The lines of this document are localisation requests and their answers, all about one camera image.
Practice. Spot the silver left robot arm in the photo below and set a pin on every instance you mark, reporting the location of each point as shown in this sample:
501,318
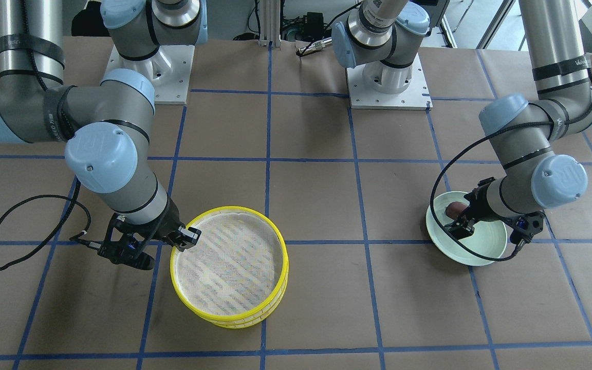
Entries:
385,36

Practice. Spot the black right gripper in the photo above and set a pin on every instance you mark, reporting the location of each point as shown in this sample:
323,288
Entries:
170,222

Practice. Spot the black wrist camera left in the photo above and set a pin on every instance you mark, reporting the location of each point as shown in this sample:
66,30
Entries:
525,227

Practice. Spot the aluminium frame post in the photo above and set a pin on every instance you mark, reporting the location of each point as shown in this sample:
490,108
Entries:
270,21

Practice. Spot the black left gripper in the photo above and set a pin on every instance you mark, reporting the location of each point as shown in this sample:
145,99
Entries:
477,204

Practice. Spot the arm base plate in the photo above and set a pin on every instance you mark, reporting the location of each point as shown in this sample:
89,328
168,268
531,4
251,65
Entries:
377,86
169,71

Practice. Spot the yellow steamer layer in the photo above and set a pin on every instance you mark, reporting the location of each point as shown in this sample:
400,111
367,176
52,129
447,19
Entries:
249,319
239,264

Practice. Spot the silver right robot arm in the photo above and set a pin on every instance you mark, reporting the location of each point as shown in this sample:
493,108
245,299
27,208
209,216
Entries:
106,129

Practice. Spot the brown chocolate bun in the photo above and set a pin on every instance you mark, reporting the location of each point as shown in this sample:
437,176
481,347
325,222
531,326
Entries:
455,209

